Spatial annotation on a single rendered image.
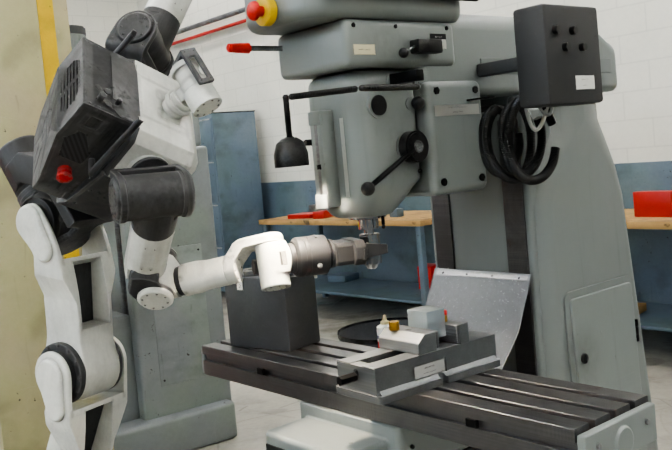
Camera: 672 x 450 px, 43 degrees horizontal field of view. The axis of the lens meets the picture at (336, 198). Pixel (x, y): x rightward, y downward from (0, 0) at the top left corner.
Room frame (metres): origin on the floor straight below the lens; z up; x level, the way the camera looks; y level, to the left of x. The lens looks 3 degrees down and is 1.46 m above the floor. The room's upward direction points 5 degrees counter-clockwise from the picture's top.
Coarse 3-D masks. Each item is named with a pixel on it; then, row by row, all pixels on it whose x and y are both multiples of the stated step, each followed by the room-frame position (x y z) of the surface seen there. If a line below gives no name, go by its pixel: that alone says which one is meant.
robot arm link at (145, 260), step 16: (128, 240) 1.75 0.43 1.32; (144, 240) 1.70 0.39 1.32; (128, 256) 1.76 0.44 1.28; (144, 256) 1.73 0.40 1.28; (160, 256) 1.75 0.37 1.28; (128, 272) 1.80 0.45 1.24; (144, 272) 1.77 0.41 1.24; (160, 272) 1.80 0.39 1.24; (128, 288) 1.80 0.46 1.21; (144, 288) 1.80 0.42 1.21; (160, 288) 1.80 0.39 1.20; (144, 304) 1.82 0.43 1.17; (160, 304) 1.83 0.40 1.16
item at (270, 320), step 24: (240, 288) 2.23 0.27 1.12; (288, 288) 2.14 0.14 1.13; (312, 288) 2.21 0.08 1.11; (240, 312) 2.23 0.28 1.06; (264, 312) 2.18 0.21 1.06; (288, 312) 2.13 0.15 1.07; (312, 312) 2.20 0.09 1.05; (240, 336) 2.24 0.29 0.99; (264, 336) 2.18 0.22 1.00; (288, 336) 2.13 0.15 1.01; (312, 336) 2.20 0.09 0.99
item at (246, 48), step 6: (228, 48) 1.82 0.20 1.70; (234, 48) 1.82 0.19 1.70; (240, 48) 1.83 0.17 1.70; (246, 48) 1.84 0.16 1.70; (252, 48) 1.85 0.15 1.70; (258, 48) 1.86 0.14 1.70; (264, 48) 1.88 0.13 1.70; (270, 48) 1.89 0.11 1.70; (276, 48) 1.90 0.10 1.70; (282, 48) 1.91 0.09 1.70
